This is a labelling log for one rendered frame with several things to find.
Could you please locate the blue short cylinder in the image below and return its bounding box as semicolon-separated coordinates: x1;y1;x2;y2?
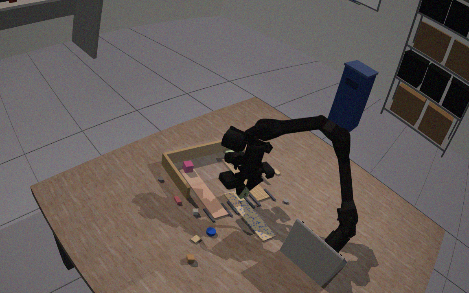
206;227;216;236

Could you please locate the green cube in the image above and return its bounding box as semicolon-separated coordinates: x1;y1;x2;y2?
238;187;249;199

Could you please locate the brown three-sided wooden frame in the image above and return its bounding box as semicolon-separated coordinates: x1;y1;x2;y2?
161;137;240;199

